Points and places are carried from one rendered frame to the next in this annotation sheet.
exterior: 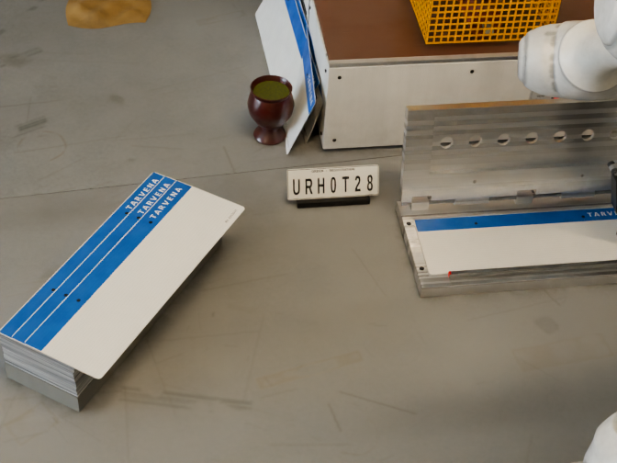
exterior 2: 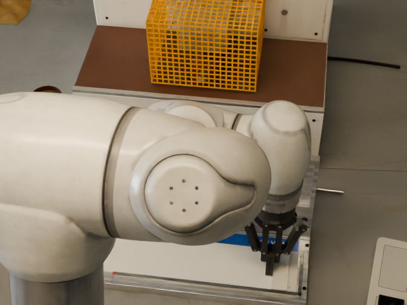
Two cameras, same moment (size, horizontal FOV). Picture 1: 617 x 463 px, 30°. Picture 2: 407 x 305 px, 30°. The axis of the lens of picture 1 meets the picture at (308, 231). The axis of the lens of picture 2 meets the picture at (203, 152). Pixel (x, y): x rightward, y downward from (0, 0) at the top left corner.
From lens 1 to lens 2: 0.90 m
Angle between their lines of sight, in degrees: 14
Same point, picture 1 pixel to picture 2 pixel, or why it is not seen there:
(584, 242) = (237, 264)
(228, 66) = (54, 68)
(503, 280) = (153, 287)
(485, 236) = (161, 245)
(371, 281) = not seen: hidden behind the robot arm
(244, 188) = not seen: hidden behind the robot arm
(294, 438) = not seen: outside the picture
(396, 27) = (142, 63)
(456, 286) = (115, 284)
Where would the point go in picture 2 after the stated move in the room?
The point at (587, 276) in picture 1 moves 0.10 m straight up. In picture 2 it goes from (223, 296) to (223, 268)
